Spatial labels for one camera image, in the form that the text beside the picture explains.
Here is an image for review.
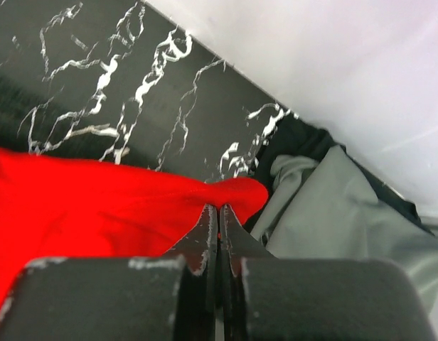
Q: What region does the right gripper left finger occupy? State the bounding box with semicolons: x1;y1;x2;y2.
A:
0;205;218;340

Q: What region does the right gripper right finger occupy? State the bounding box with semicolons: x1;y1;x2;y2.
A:
218;205;437;340

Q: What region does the red t shirt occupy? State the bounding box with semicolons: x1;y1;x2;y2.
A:
0;148;268;307

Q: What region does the grey folded t shirt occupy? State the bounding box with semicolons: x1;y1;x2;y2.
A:
250;146;438;311

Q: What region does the black folded t shirt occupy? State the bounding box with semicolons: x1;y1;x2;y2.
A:
251;116;432;234

